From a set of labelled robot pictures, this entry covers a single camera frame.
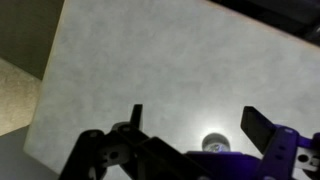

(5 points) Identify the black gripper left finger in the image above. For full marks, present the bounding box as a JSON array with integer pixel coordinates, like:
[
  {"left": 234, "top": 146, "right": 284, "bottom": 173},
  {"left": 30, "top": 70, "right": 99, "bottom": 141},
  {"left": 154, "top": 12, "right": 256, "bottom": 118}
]
[{"left": 59, "top": 103, "right": 208, "bottom": 180}]

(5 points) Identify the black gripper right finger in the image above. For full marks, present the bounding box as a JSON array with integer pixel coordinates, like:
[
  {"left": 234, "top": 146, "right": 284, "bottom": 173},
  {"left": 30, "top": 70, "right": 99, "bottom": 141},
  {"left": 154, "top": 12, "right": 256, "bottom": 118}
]
[{"left": 239, "top": 105, "right": 320, "bottom": 180}]

